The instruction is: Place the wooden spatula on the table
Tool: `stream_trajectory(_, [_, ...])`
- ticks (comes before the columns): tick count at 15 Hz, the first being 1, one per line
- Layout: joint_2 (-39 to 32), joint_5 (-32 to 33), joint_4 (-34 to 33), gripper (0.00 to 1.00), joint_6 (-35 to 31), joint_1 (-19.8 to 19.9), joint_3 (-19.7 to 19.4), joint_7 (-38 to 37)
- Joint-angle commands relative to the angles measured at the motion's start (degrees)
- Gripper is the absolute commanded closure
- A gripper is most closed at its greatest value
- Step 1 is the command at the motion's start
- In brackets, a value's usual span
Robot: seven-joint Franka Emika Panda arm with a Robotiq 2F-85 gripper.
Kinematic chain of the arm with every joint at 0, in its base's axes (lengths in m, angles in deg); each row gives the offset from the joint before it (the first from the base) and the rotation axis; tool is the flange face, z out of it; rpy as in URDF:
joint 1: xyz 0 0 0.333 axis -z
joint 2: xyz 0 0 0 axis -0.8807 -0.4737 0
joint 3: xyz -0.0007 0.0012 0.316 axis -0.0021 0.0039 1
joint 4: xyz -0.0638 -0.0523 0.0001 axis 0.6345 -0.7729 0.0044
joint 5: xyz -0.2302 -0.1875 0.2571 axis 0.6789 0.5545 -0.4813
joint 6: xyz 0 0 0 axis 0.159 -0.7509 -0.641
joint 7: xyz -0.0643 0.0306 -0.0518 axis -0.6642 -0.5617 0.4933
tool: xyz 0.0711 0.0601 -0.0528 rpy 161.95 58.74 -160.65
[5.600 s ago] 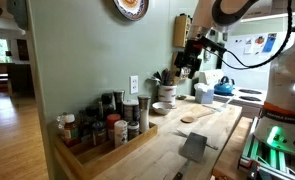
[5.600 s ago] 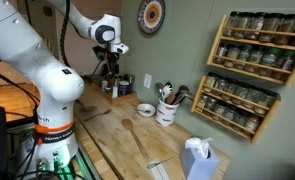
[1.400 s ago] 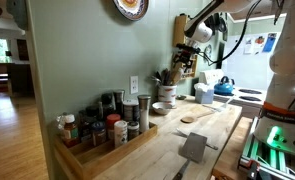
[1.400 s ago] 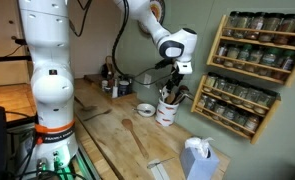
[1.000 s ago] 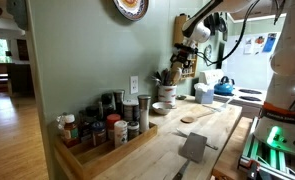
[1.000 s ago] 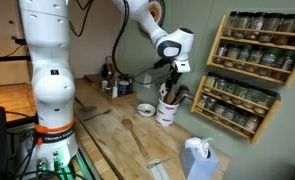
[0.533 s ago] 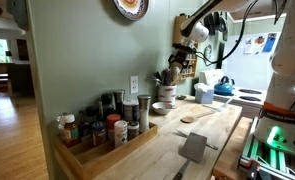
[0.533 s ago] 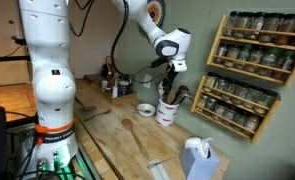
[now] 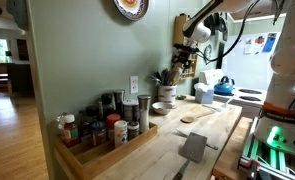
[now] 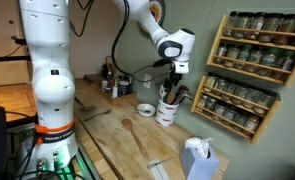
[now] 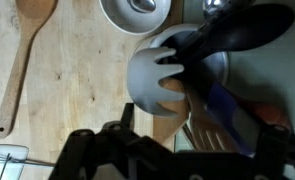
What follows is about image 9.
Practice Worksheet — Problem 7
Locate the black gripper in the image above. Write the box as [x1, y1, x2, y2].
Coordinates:
[172, 42, 201, 72]

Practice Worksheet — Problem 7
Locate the wooden spatula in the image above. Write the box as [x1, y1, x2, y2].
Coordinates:
[168, 62, 185, 86]

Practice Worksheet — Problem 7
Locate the slotted metal spatula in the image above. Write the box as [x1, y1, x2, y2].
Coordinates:
[151, 75, 162, 85]

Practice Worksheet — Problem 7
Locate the metal turner spatula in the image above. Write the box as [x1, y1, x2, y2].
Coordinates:
[171, 132, 209, 180]

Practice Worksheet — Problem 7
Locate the white crock with red chilies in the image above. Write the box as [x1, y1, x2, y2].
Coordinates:
[157, 84, 178, 107]

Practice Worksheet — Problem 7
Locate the grey tissue box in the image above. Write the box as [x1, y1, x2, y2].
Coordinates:
[194, 82, 215, 105]

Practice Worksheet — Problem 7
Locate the white bowl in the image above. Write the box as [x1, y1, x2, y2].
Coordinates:
[151, 101, 174, 116]

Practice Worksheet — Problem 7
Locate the blue kettle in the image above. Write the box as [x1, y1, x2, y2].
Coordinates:
[213, 75, 236, 97]

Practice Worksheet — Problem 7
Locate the wooden spoon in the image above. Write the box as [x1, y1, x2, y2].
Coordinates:
[180, 110, 216, 124]

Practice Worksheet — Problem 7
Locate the stainless steel grinder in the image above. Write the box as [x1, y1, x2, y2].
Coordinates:
[137, 94, 152, 134]

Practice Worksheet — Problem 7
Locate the grey metal scraper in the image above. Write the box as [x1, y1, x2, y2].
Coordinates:
[176, 128, 220, 151]

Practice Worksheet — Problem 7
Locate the white lid dark label jar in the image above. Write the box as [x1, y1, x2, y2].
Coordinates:
[122, 99, 140, 123]

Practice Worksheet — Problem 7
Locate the white refrigerator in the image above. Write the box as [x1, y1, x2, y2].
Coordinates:
[224, 31, 279, 91]

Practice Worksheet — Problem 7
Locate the dark tall grinder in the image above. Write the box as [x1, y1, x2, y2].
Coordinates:
[112, 89, 126, 116]

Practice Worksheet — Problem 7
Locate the small black lid jar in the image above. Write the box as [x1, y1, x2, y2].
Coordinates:
[127, 120, 140, 141]

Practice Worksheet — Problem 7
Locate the black spice bottle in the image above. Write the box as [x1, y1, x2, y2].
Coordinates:
[100, 92, 115, 116]

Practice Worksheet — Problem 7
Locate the white stove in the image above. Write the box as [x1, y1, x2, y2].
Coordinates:
[198, 68, 268, 119]

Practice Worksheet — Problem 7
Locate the red lid spice jar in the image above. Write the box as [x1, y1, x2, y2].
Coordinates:
[105, 113, 122, 140]

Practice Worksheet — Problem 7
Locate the white spice bottle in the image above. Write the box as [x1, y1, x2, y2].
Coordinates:
[113, 120, 129, 149]

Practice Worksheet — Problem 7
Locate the blue paper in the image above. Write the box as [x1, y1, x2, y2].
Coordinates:
[262, 32, 277, 53]

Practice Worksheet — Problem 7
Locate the wooden spice tray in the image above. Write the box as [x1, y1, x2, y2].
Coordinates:
[53, 121, 159, 180]

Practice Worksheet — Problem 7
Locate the dark lid brown jar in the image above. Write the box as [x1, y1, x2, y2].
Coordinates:
[91, 121, 107, 147]

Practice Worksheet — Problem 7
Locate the dark glass spice jar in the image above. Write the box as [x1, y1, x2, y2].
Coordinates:
[78, 105, 100, 143]

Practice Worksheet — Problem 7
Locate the aluminium robot mounting stand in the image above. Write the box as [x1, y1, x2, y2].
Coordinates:
[237, 116, 295, 180]

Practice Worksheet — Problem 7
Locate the white cap orange label bottle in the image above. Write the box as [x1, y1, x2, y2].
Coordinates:
[62, 114, 80, 148]

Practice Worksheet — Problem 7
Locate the short wooden wall spice rack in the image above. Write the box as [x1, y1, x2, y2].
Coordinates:
[180, 56, 199, 80]

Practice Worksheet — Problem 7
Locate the small round wall plate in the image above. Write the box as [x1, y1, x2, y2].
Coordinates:
[203, 44, 213, 62]

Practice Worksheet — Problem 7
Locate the tall wooden wall spice rack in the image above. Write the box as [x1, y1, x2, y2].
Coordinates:
[172, 13, 200, 47]

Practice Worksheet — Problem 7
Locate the white wall outlet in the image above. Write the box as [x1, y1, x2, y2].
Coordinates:
[129, 75, 139, 95]

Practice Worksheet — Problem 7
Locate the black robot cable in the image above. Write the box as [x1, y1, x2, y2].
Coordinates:
[196, 0, 261, 66]

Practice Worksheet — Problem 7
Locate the decorative wall plate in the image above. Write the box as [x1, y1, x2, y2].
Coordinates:
[112, 0, 150, 22]

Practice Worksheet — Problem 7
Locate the dark picture frame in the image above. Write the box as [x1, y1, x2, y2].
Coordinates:
[16, 38, 30, 62]

